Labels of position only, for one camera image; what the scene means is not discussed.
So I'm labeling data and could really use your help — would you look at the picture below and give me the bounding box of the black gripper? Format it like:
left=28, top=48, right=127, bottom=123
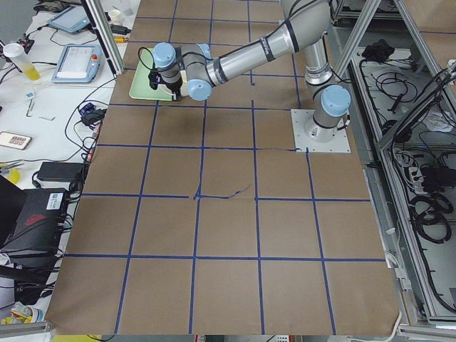
left=160, top=69, right=182, bottom=101

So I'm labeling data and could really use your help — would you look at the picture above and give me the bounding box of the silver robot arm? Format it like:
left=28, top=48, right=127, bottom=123
left=148, top=1, right=351, bottom=143

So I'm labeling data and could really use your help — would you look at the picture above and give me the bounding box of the green plastic tray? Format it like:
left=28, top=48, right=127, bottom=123
left=129, top=43, right=186, bottom=101

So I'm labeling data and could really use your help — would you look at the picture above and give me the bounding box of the white paper cup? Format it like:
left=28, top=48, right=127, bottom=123
left=108, top=9, right=123, bottom=26

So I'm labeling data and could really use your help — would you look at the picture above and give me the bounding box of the near teach pendant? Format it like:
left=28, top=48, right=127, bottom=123
left=51, top=44, right=103, bottom=83

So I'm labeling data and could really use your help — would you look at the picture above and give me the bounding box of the teach pendant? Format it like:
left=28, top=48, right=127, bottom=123
left=51, top=44, right=103, bottom=83
left=48, top=6, right=90, bottom=33

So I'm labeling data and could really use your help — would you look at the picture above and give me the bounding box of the far teach pendant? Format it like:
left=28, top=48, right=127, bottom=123
left=48, top=6, right=90, bottom=33

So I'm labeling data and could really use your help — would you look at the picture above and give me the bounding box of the black power brick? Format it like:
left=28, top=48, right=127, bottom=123
left=36, top=162, right=83, bottom=182

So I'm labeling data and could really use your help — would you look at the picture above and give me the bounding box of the bottle with yellow liquid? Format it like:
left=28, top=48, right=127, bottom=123
left=3, top=43, right=40, bottom=81

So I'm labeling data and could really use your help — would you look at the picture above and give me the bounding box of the smartphone with case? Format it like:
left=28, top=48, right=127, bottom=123
left=0, top=131, right=32, bottom=150

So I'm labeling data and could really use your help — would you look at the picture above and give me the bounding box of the black computer box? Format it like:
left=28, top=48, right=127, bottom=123
left=1, top=177, right=69, bottom=285

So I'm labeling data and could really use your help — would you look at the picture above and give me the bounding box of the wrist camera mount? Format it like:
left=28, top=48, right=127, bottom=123
left=148, top=70, right=160, bottom=90

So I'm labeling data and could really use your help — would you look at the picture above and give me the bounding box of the aluminium frame post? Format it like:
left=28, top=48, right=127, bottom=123
left=81, top=0, right=125, bottom=76

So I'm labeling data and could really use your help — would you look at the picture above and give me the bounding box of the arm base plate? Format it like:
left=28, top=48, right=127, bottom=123
left=291, top=109, right=351, bottom=153

